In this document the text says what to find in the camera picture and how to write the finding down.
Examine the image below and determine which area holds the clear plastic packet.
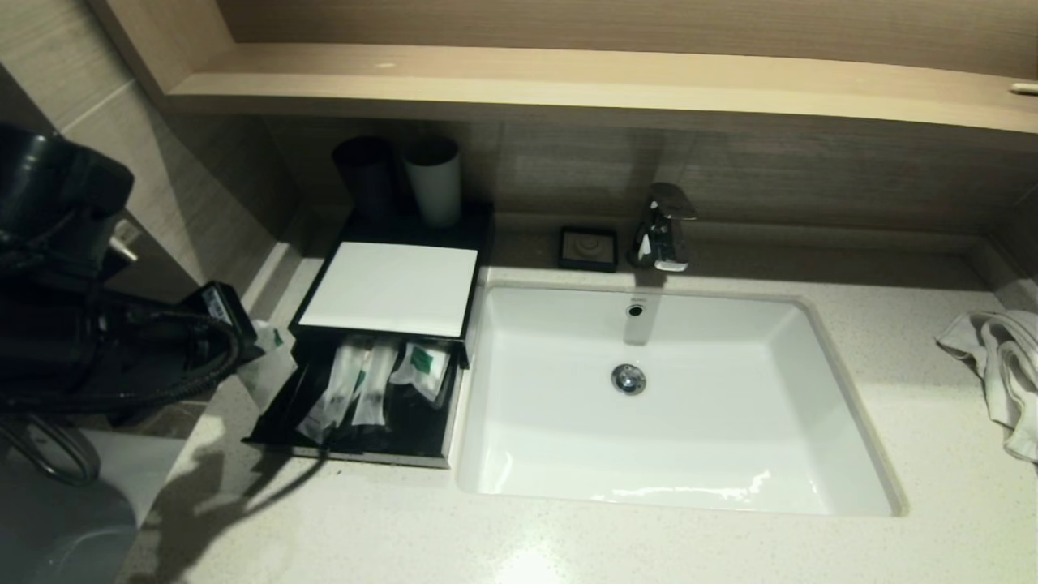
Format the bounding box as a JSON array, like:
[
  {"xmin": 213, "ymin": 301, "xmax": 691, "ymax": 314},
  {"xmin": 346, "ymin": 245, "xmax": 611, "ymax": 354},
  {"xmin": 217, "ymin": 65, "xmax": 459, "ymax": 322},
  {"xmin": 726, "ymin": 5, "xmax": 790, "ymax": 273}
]
[{"xmin": 238, "ymin": 319, "xmax": 298, "ymax": 409}]

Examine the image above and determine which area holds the long green-label toothbrush packet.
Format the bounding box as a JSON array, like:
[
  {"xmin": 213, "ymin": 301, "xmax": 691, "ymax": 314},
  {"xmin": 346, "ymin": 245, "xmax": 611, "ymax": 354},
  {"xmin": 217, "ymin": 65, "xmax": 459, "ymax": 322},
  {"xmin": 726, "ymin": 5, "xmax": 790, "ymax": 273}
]
[
  {"xmin": 295, "ymin": 339, "xmax": 371, "ymax": 445},
  {"xmin": 351, "ymin": 339, "xmax": 400, "ymax": 429}
]

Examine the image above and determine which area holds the small green-label sachet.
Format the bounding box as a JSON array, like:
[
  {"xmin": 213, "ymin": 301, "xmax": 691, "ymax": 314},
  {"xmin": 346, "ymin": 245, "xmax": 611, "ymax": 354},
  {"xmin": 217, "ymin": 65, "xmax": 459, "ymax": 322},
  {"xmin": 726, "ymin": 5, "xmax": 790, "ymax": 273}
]
[{"xmin": 391, "ymin": 341, "xmax": 453, "ymax": 405}]

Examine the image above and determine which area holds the black glossy tray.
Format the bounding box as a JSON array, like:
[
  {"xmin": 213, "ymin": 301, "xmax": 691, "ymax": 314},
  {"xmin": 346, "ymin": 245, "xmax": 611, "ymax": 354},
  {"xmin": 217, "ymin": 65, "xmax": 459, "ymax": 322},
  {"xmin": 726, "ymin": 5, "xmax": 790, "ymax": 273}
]
[{"xmin": 243, "ymin": 331, "xmax": 465, "ymax": 470}]

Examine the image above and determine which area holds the black cup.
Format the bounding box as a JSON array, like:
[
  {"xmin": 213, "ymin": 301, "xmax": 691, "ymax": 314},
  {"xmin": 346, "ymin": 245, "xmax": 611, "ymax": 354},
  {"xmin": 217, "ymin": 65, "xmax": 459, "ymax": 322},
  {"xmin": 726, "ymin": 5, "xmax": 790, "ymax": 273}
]
[{"xmin": 331, "ymin": 136, "xmax": 398, "ymax": 224}]

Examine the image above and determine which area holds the white glossy tray surface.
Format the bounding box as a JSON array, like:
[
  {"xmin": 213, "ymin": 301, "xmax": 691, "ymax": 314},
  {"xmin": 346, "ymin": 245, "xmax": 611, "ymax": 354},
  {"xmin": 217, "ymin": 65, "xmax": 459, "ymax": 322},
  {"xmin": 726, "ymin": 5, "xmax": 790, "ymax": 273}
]
[{"xmin": 298, "ymin": 242, "xmax": 479, "ymax": 338}]

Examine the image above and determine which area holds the black amenity tray box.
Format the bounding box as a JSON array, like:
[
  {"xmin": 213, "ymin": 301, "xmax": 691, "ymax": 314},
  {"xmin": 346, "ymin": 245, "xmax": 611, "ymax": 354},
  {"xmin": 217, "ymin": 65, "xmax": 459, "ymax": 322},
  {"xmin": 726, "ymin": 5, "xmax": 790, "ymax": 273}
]
[{"xmin": 288, "ymin": 195, "xmax": 494, "ymax": 367}]

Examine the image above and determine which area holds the pale grey cup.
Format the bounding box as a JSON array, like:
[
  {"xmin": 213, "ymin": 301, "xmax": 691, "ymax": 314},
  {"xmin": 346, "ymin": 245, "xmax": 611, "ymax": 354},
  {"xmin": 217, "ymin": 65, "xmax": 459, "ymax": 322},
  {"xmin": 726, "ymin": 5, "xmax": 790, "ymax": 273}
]
[{"xmin": 403, "ymin": 136, "xmax": 463, "ymax": 230}]

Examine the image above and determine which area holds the grey round bin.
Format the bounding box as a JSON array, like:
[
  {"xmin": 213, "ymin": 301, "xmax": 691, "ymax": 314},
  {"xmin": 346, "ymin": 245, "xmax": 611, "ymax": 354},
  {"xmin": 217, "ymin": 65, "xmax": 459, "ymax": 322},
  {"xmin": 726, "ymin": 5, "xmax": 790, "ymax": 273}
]
[{"xmin": 0, "ymin": 479, "xmax": 137, "ymax": 584}]

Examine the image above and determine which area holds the black square soap dish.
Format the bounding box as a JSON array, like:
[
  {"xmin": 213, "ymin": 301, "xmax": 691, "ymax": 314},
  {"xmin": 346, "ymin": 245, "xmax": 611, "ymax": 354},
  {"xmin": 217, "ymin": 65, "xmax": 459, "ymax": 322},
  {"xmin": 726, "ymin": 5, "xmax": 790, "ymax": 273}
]
[{"xmin": 557, "ymin": 225, "xmax": 619, "ymax": 273}]

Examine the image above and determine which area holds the chrome faucet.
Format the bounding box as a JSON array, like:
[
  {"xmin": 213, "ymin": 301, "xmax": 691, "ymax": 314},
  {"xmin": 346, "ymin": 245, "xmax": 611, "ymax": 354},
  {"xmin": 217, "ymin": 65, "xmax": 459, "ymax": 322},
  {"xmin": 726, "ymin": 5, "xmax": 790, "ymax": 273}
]
[{"xmin": 628, "ymin": 183, "xmax": 697, "ymax": 273}]

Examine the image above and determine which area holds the white ceramic sink basin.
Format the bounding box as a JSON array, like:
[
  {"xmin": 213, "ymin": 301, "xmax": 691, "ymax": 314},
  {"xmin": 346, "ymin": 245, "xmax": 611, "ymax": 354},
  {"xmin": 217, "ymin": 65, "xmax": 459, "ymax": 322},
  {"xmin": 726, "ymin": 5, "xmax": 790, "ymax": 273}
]
[{"xmin": 457, "ymin": 281, "xmax": 905, "ymax": 517}]

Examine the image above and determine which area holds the light wooden shelf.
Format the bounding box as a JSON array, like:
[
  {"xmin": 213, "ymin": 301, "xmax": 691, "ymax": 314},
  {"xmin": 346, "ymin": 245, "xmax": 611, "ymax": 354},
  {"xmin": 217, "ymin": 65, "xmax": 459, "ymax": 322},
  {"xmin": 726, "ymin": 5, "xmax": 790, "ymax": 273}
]
[{"xmin": 162, "ymin": 42, "xmax": 1038, "ymax": 135}]

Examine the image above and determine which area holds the crumpled white towel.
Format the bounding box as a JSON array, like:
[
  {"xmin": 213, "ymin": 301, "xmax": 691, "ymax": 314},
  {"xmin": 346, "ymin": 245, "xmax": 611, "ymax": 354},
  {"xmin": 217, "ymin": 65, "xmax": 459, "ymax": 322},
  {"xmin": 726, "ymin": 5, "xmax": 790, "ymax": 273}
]
[{"xmin": 935, "ymin": 311, "xmax": 1038, "ymax": 463}]

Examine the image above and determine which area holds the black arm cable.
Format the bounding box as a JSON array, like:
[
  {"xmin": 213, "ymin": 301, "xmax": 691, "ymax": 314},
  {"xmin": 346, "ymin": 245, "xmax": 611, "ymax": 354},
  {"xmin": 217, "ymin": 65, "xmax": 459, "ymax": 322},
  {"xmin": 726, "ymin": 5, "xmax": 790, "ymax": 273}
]
[{"xmin": 0, "ymin": 312, "xmax": 244, "ymax": 408}]

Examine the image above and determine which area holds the white plastic device corner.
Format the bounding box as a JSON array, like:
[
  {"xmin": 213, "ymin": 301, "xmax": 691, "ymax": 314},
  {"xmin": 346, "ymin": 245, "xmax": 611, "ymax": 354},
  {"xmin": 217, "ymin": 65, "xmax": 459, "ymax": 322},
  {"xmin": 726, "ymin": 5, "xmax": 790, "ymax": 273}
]
[{"xmin": 112, "ymin": 219, "xmax": 141, "ymax": 263}]

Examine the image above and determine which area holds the black looped hose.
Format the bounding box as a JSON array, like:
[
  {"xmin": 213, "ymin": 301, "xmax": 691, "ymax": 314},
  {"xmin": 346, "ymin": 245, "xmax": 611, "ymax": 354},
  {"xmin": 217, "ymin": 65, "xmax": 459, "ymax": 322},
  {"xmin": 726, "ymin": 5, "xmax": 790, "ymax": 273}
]
[{"xmin": 0, "ymin": 418, "xmax": 104, "ymax": 488}]

